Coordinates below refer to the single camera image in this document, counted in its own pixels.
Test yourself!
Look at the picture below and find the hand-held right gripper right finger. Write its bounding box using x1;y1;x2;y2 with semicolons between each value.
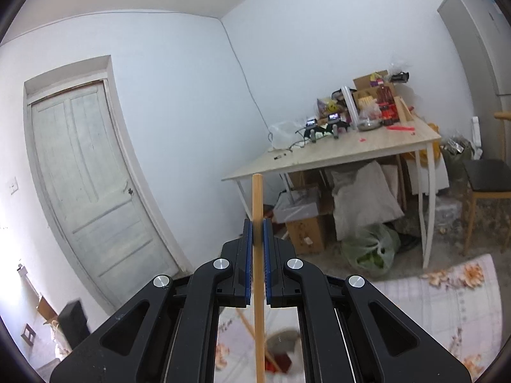
263;219;472;383

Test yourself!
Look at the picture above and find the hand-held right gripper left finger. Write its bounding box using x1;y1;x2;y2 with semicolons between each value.
50;219;254;383

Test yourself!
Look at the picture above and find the metal utensil holder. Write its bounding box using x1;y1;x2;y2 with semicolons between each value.
263;327;304;376

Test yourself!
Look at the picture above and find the brown cardboard piece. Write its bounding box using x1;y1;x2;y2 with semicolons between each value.
37;295;58;322

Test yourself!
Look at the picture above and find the white storage box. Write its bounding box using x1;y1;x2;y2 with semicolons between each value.
272;189;320;224

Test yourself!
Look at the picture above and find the green plastic bag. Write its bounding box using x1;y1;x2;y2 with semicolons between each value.
341;223;401;276

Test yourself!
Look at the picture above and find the white sack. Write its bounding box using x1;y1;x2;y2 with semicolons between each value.
331;161;405;242

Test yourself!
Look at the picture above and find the clear plastic bag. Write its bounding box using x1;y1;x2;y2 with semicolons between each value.
268;121;306;150

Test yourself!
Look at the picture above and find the white panel door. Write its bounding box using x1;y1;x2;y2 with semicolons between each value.
24;55;188;316

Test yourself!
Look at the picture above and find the black gripper device with screen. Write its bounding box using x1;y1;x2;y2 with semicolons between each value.
325;112;354;138
301;117;328;142

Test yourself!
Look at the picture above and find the light wooden table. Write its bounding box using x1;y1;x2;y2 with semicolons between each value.
221;112;442;270

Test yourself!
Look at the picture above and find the metal bowl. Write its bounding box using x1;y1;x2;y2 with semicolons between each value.
356;117;384;131

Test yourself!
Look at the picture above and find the floral tablecloth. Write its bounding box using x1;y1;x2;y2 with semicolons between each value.
217;253;501;383

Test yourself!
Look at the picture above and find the clear film roll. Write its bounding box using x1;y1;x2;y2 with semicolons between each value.
342;86;362;124

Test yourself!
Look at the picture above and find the white flat board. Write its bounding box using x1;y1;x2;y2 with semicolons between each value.
407;152;450;194

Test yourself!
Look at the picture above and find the yellow plastic bag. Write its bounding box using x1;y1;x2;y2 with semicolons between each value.
415;124;442;168

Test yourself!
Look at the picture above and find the open cardboard box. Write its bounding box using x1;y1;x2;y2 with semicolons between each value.
353;70;396;102

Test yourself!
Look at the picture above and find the wooden board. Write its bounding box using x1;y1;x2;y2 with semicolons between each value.
393;96;414;124

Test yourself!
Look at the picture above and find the amber oil bottle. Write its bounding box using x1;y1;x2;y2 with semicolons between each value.
377;82;394;106

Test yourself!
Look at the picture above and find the dark green sack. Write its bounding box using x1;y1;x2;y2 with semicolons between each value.
441;136;476;180

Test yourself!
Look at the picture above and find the wooden chair dark seat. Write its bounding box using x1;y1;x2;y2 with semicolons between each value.
461;109;511;256

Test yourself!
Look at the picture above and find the white upright appliance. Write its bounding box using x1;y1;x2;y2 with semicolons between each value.
472;116;484;156

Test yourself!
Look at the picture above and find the grey refrigerator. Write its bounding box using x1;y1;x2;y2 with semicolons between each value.
437;0;511;156

